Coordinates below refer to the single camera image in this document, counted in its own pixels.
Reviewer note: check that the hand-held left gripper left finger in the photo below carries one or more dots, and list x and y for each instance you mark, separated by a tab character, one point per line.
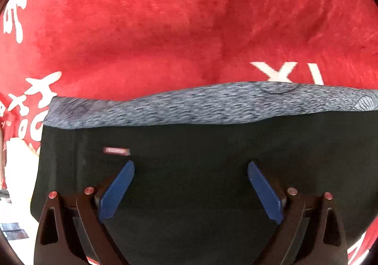
116	191

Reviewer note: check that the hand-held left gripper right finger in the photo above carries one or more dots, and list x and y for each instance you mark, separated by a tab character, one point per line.
265	191

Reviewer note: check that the black pants with grey waistband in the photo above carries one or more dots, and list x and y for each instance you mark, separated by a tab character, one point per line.
189	161

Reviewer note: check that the pale yellow cloth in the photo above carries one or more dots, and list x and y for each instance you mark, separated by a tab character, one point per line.
20	156

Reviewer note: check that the red printed blanket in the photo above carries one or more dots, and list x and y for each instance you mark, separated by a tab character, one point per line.
147	32

